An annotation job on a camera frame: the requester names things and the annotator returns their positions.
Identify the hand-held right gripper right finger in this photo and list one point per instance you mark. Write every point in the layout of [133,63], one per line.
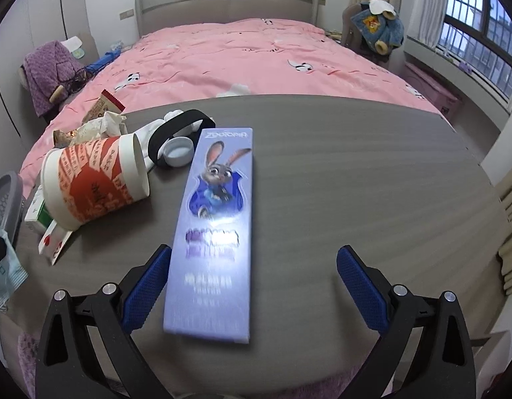
[359,286]

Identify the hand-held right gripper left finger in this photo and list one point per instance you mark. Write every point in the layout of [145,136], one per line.
[148,286]

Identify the light blue wipes packet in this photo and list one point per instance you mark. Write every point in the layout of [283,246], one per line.
[10,278]

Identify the grey perforated plastic basket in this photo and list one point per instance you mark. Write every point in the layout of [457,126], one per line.
[13,199]

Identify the white blue plastic packet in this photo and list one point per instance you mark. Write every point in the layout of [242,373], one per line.
[218,216]

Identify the red and white paper cup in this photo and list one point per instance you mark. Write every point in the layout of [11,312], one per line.
[89,178]

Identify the black elastic band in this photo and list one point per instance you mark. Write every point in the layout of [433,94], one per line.
[185,118]

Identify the white card with red hearts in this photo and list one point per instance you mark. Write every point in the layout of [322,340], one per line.
[52,243]

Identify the pink fluffy rug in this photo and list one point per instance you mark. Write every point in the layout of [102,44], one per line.
[27,353]

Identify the red silver snack wrapper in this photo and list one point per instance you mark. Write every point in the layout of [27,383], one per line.
[62,136]

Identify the white bottle cap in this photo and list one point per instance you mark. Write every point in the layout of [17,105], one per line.
[179,151]

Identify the crumpled cream tissue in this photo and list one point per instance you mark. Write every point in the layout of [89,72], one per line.
[102,126]

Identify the beige snack wrapper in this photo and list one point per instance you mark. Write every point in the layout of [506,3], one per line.
[102,104]

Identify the purple knitted cloth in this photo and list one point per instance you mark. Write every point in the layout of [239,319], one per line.
[48,75]

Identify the pink storage box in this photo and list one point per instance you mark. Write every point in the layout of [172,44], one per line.
[434,89]

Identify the white cloth on chair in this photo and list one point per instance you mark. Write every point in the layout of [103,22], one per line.
[73,45]

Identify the blue flat item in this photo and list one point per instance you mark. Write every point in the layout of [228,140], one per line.
[104,59]

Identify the white wardrobe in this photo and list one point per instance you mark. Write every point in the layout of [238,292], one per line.
[23,16]

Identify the bed with pink duvet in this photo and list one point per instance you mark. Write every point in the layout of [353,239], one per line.
[239,58]

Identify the blue denim jacket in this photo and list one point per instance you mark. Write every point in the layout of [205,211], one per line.
[378,29]

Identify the barred window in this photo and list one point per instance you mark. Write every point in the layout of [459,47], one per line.
[480,33]

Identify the grey upholstered headboard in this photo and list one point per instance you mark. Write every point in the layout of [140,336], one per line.
[226,4]

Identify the wall switch plate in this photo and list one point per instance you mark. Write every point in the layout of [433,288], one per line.
[126,14]

